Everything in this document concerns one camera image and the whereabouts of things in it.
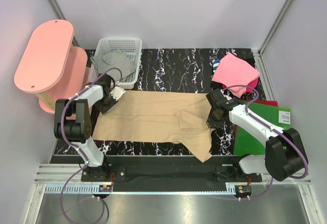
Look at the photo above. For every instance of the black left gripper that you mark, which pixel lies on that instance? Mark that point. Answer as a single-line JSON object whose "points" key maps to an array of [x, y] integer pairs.
{"points": [[103, 109]]}

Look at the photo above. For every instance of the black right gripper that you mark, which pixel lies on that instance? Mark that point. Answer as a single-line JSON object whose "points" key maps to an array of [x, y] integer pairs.
{"points": [[211, 123]]}

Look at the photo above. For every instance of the beige t shirt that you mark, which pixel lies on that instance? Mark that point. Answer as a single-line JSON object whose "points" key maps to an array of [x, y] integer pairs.
{"points": [[150, 116]]}

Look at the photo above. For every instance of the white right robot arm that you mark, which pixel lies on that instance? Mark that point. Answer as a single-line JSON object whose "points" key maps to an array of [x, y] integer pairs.
{"points": [[284, 155]]}

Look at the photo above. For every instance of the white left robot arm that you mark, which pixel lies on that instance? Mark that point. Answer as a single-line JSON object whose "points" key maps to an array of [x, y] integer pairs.
{"points": [[72, 121]]}

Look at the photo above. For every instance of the green plastic folder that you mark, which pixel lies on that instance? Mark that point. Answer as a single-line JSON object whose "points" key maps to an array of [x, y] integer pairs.
{"points": [[254, 126]]}

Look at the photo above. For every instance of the grey t shirt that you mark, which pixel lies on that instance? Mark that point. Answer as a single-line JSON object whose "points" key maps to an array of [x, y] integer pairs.
{"points": [[121, 66]]}

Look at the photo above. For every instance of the magenta garment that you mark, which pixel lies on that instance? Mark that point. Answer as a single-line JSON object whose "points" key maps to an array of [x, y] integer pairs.
{"points": [[252, 85]]}

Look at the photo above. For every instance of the pink folded t shirt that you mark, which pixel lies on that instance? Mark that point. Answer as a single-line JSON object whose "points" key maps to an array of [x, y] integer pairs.
{"points": [[233, 72]]}

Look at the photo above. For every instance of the blue white striped garment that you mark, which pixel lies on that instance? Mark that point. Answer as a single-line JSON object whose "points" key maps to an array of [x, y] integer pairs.
{"points": [[215, 64]]}

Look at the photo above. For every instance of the red plastic folder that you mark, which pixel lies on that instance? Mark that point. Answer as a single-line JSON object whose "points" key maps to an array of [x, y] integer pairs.
{"points": [[269, 103]]}

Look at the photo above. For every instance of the white plastic basket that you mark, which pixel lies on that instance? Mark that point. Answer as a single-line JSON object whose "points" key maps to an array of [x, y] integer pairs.
{"points": [[132, 47]]}

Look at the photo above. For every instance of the pink tiered shelf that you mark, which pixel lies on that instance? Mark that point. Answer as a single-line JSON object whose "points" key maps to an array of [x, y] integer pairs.
{"points": [[52, 67]]}

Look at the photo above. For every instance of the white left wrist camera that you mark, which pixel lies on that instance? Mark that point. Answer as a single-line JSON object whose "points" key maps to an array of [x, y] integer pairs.
{"points": [[117, 92]]}

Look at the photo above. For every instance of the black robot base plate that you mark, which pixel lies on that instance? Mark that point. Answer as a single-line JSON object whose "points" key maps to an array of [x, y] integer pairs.
{"points": [[154, 174]]}

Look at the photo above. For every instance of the white slotted cable duct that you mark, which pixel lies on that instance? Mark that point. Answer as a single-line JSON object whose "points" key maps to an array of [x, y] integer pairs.
{"points": [[78, 188]]}

